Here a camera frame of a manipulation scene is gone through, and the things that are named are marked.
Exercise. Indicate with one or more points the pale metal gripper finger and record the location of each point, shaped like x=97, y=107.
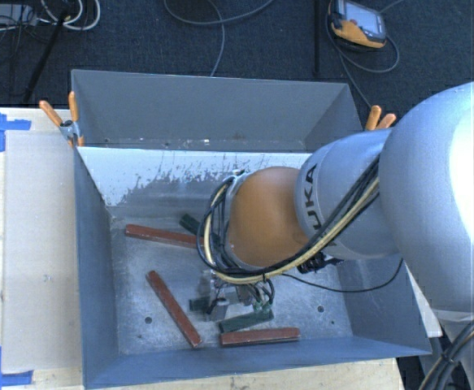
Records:
x=209, y=284
x=223, y=308

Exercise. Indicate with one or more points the dark green flat block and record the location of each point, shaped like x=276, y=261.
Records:
x=242, y=321
x=198, y=304
x=188, y=222

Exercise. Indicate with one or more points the red-brown flat block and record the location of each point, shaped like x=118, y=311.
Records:
x=159, y=235
x=259, y=336
x=173, y=307

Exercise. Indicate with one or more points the grey metal bin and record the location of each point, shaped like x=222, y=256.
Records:
x=204, y=112

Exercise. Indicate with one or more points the pale cardboard board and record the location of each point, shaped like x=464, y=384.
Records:
x=37, y=238

